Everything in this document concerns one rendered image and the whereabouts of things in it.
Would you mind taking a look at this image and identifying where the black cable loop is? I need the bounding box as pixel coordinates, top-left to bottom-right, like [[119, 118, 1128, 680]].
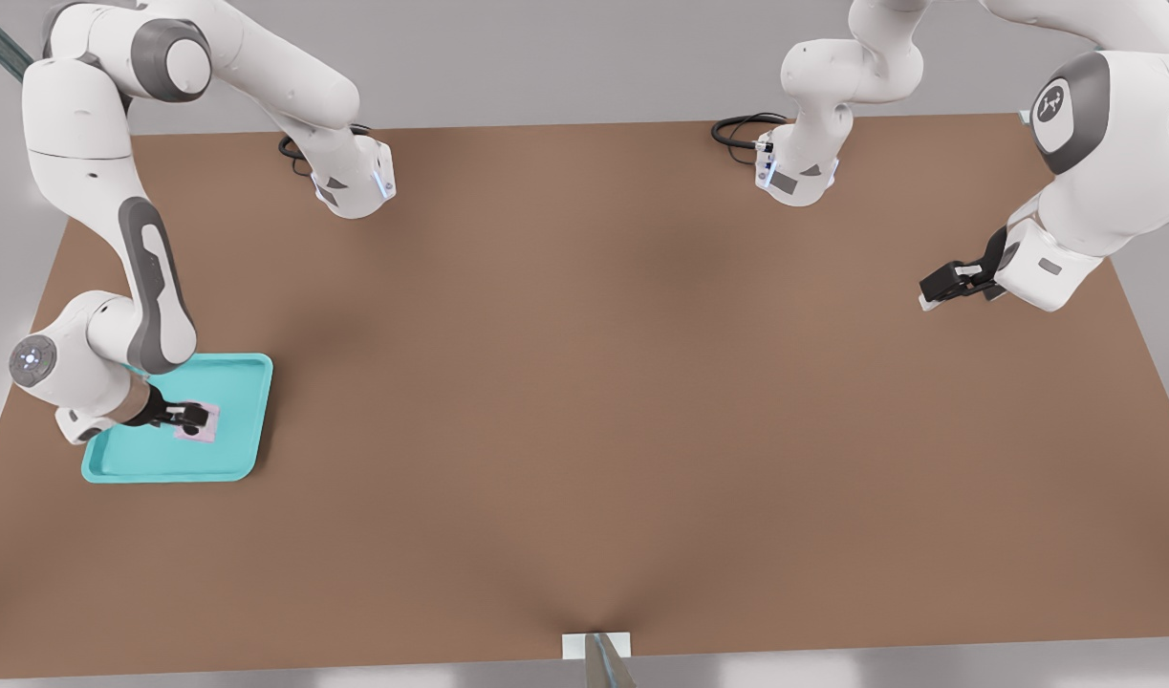
[[711, 113, 791, 165], [278, 124, 373, 178]]

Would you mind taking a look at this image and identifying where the pale blue-green tray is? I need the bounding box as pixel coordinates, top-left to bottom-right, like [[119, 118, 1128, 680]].
[[81, 353, 274, 484]]

